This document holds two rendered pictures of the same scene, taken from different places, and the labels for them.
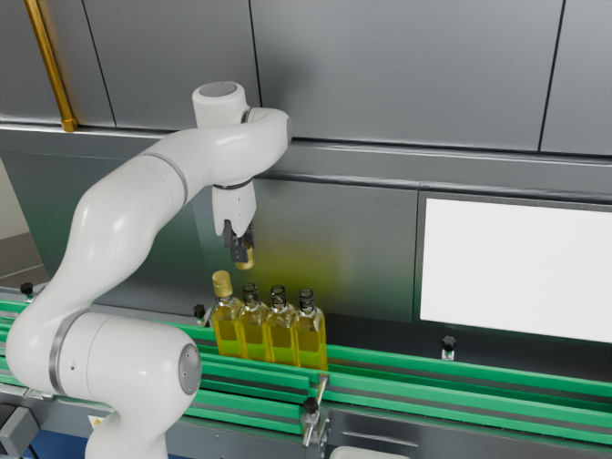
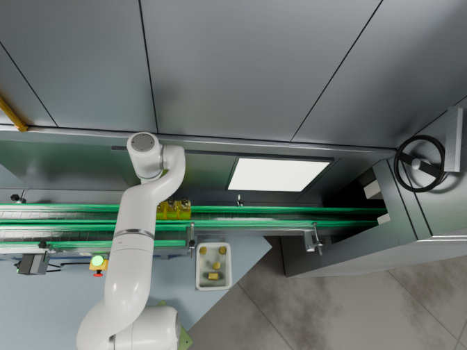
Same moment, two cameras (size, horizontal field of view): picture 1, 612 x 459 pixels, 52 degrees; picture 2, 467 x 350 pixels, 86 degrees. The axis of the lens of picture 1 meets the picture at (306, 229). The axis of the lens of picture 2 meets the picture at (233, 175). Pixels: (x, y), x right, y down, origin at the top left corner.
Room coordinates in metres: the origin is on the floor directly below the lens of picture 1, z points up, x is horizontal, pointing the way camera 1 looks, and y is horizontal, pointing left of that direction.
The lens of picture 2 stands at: (0.52, 0.12, 2.33)
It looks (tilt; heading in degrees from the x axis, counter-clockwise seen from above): 61 degrees down; 322
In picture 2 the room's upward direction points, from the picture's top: 21 degrees clockwise
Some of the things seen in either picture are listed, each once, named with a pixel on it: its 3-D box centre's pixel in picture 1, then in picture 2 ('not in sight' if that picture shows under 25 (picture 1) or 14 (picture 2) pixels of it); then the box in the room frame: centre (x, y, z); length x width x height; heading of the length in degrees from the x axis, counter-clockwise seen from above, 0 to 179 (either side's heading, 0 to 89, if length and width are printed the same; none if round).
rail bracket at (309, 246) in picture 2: not in sight; (312, 241); (0.59, -0.60, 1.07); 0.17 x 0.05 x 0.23; 163
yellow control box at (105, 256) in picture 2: not in sight; (100, 262); (0.84, 0.44, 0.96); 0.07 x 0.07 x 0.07; 73
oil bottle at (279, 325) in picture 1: (284, 344); (171, 211); (0.93, 0.07, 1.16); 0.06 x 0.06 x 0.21; 74
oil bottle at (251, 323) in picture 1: (257, 341); (159, 212); (0.94, 0.12, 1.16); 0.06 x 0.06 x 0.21; 74
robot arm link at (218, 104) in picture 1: (226, 126); (146, 155); (0.94, 0.12, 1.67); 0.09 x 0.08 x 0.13; 74
